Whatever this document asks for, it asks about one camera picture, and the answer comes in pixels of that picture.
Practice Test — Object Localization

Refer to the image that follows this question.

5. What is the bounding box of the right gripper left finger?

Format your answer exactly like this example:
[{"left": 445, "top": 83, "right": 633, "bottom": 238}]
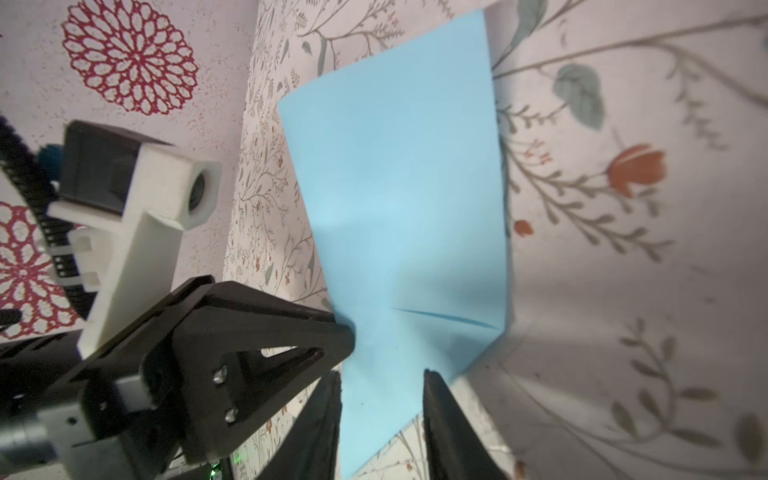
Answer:
[{"left": 257, "top": 370, "right": 342, "bottom": 480}]

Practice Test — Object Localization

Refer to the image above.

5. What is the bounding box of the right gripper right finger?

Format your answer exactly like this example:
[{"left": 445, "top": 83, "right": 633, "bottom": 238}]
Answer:
[{"left": 423, "top": 370, "right": 507, "bottom": 480}]

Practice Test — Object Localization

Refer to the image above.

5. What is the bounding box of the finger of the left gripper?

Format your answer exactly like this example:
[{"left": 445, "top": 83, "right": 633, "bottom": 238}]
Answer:
[{"left": 172, "top": 282, "right": 355, "bottom": 462}]

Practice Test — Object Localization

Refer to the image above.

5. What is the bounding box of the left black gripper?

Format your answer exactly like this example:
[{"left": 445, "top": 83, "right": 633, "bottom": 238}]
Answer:
[{"left": 1, "top": 276, "right": 214, "bottom": 479}]

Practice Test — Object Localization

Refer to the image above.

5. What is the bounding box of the light blue paper sheet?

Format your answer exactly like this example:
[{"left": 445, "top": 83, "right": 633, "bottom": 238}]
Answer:
[{"left": 279, "top": 11, "right": 508, "bottom": 479}]

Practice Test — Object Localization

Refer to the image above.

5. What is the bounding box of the floral patterned table mat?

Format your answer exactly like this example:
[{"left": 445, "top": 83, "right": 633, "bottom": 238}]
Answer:
[{"left": 221, "top": 0, "right": 768, "bottom": 480}]

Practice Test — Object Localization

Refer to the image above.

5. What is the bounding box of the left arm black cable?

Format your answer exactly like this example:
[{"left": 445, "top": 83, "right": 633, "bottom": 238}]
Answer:
[{"left": 0, "top": 113, "right": 91, "bottom": 319}]

